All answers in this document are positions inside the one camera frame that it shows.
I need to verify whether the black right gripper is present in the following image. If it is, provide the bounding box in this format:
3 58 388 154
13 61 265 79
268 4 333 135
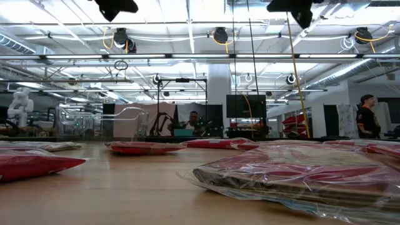
267 0 324 29

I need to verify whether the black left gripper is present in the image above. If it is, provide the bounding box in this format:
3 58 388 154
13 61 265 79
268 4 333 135
94 0 139 23

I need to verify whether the black monitor screen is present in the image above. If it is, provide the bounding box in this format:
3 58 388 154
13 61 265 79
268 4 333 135
226 94 268 119

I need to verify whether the red bin rack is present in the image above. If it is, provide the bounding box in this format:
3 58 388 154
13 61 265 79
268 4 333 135
282 113 307 136

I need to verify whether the black door panel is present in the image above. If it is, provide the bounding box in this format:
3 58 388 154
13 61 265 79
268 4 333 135
322 104 340 138

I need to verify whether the clear plastic basket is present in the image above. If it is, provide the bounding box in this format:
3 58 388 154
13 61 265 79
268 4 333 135
55 106 151 142

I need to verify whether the white patterned curtain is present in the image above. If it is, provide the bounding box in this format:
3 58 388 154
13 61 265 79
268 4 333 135
336 103 361 139

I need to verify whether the grey cloth panel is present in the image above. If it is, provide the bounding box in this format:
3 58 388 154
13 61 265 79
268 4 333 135
176 102 207 131

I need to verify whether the person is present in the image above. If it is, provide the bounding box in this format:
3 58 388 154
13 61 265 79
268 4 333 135
355 94 382 139
168 110 206 138

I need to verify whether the teal box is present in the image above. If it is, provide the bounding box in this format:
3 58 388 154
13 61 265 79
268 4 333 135
173 128 195 138

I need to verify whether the black robot with green lights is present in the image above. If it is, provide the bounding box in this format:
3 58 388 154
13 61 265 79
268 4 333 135
195 116 224 138

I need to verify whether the black ceiling cord reel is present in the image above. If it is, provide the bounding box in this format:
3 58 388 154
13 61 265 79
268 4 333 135
354 26 374 45
212 26 234 46
112 27 138 54

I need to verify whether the yellow hanging cable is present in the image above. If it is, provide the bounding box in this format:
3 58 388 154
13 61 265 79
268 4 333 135
284 11 311 139

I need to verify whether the black hanging cable with loop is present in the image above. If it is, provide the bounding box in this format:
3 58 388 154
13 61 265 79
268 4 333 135
246 0 261 139

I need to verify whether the silver spiral air duct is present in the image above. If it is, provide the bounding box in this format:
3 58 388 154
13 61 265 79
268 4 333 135
307 37 400 90

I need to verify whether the thin black hanging cable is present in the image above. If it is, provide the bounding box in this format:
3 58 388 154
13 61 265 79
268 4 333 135
231 0 238 139

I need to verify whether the long ceiling light rail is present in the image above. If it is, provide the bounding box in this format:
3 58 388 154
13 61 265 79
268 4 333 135
0 53 400 61

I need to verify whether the black camera rig frame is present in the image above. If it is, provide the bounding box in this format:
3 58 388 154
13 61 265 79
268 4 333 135
156 77 208 137

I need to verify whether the grey ceiling air duct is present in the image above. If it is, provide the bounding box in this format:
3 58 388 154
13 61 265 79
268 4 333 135
0 32 56 66

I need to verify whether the orange hanging cable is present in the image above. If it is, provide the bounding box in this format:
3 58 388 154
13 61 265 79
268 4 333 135
242 94 254 138

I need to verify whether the black wall screen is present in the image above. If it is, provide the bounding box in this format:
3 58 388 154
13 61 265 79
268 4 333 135
376 97 400 124

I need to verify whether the black aluminium table frame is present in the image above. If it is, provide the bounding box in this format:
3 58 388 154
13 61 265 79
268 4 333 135
0 136 400 144

